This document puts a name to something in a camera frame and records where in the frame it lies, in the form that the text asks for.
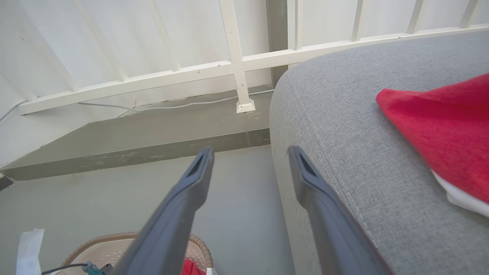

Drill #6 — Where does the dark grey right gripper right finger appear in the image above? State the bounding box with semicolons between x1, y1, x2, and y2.
287;146;392;275

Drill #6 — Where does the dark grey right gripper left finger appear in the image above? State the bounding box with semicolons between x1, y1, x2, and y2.
111;146;215;275

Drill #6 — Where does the red cloth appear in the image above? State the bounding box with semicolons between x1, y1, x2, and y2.
376;73;489;218

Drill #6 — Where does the grey fabric sofa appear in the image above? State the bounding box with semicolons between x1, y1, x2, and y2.
269;31;489;275

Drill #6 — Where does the red garment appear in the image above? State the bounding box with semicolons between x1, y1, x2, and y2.
181;259;207;275

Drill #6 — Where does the pink beige laundry basket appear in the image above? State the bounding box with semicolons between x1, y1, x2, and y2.
61;231;214;275

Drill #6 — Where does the teal cable connector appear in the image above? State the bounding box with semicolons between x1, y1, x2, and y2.
82;262;113;275

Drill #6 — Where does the thin black cable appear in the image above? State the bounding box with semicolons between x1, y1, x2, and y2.
41;263;89;275

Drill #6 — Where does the thin white cable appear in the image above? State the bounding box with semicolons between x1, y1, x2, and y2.
0;89;275;121

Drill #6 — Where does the white metal railing frame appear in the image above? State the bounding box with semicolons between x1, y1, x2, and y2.
17;0;489;115

